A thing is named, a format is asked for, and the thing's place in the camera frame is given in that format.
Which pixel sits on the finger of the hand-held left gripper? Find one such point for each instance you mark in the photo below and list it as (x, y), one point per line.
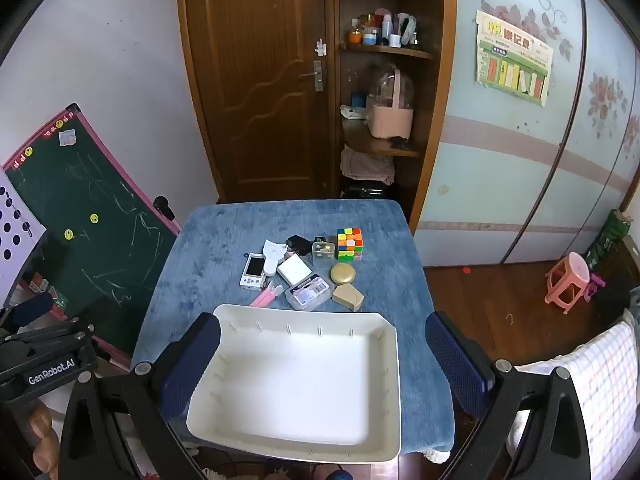
(55, 335)
(32, 306)

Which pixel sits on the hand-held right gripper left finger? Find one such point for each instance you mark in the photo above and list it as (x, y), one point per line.
(192, 365)

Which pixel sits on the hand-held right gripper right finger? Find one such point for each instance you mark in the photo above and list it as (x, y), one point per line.
(455, 360)

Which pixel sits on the pink pens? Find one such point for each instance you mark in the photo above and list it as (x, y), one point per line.
(265, 297)

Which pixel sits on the white plastic tray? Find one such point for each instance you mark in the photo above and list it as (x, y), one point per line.
(300, 385)

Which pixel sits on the white handheld game console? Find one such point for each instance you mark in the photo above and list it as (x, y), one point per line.
(252, 271)

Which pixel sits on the beige wedge-shaped box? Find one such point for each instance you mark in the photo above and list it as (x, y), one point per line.
(347, 297)

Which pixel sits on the clear labelled plastic case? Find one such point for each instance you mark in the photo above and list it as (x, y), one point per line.
(307, 294)

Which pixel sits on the white plastic fan-shaped tool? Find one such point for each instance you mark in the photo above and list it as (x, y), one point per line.
(272, 256)

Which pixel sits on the round gold tin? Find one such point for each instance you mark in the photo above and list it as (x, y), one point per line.
(342, 274)

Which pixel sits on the person's left hand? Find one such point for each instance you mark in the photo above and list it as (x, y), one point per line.
(42, 437)

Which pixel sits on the white dotted board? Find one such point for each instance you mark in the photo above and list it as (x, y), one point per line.
(15, 260)

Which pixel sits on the blue plush tablecloth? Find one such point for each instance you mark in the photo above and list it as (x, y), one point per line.
(225, 240)

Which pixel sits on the white card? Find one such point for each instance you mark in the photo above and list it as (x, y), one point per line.
(295, 269)

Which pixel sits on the white checkered towel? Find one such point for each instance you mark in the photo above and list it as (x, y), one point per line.
(600, 375)

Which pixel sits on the pink plastic stool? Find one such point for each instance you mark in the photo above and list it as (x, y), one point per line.
(570, 270)

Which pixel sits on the multicoloured puzzle cube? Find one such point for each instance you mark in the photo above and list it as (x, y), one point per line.
(350, 244)

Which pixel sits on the small pink toy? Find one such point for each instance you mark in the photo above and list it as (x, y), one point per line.
(595, 285)

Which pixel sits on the black power adapter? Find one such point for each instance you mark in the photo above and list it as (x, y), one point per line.
(298, 245)

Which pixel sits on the black easel knob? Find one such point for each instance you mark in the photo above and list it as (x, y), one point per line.
(162, 205)

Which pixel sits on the clear glass bottle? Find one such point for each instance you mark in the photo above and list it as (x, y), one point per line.
(323, 255)

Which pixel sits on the pale chalkboard sticker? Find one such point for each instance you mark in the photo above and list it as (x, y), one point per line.
(67, 136)

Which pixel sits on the floral sliding wardrobe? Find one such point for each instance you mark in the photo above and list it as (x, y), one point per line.
(500, 185)

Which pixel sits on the blue grey cloth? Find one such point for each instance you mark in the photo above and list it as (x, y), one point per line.
(635, 305)

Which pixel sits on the black bag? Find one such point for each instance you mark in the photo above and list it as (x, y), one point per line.
(365, 191)

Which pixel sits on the green printed bag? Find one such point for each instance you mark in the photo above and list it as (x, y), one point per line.
(607, 240)

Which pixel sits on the folded pink clothes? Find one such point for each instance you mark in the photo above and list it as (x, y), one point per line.
(365, 165)

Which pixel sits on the black hair clip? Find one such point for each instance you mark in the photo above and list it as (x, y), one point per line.
(401, 143)

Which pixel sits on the wooden shelf cabinet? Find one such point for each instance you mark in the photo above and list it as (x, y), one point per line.
(432, 135)

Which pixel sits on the pink basket with clear dome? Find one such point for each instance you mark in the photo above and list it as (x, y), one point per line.
(390, 120)

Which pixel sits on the white crumpled cloth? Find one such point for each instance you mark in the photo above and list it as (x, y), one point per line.
(352, 112)

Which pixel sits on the small blue jar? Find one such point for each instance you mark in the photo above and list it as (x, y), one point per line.
(358, 99)

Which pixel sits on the brown wooden door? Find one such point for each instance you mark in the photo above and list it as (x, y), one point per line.
(250, 85)

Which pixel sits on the row of cosmetic bottles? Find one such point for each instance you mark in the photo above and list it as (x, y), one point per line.
(385, 30)

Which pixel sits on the white door hook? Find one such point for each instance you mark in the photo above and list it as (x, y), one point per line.
(320, 47)

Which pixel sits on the green chalkboard with pink frame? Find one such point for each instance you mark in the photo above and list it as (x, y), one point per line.
(90, 185)

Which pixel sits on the colourful wall poster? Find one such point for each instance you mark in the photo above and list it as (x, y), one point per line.
(515, 60)

